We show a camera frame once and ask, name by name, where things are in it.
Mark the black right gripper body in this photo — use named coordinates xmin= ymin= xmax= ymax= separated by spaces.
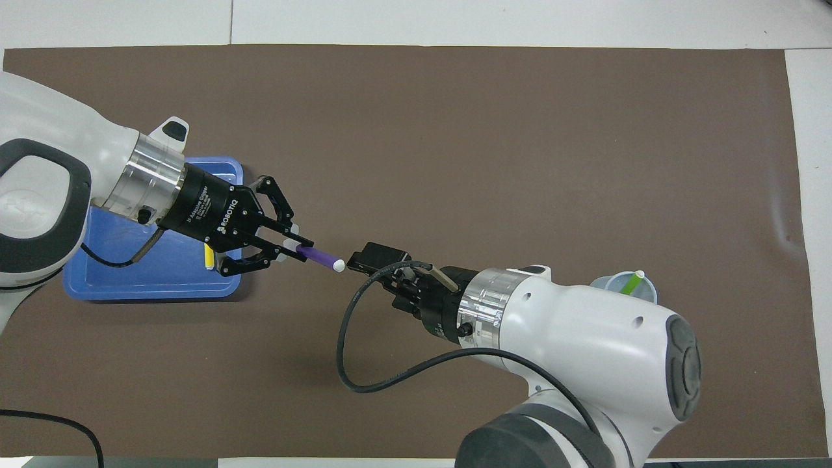
xmin=409 ymin=265 xmax=479 ymax=343

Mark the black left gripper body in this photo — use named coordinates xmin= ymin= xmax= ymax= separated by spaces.
xmin=157 ymin=162 xmax=265 ymax=252

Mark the purple pen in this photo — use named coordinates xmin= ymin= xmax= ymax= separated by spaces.
xmin=295 ymin=242 xmax=346 ymax=274

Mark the blue plastic tray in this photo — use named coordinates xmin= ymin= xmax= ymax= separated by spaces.
xmin=62 ymin=155 xmax=245 ymax=302

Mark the brown table mat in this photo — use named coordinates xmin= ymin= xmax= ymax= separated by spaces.
xmin=0 ymin=44 xmax=830 ymax=460

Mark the translucent plastic cup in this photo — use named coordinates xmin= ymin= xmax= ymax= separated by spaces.
xmin=590 ymin=270 xmax=659 ymax=306

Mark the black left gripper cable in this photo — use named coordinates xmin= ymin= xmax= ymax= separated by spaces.
xmin=81 ymin=224 xmax=167 ymax=268

